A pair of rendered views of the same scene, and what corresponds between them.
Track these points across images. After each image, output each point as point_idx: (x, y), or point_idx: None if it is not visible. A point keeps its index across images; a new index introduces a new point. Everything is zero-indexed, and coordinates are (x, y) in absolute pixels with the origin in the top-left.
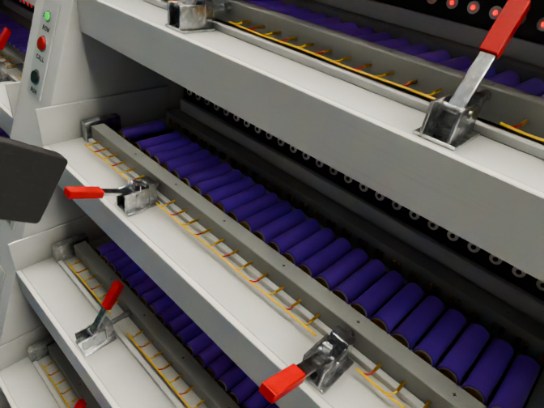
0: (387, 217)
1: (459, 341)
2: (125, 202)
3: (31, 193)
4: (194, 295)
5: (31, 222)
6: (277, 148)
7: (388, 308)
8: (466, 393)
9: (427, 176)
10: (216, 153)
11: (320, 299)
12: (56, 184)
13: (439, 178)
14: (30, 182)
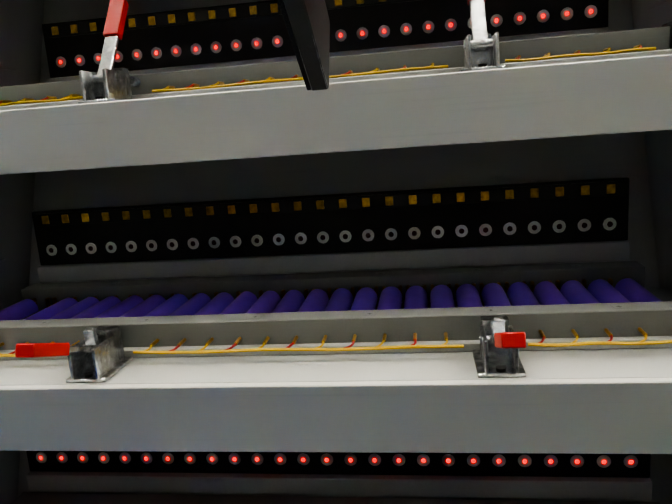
0: (411, 251)
1: (570, 294)
2: (96, 359)
3: (325, 44)
4: (291, 399)
5: (327, 83)
6: (232, 254)
7: (496, 300)
8: (625, 303)
9: (496, 97)
10: None
11: (439, 314)
12: (329, 46)
13: (508, 93)
14: (324, 30)
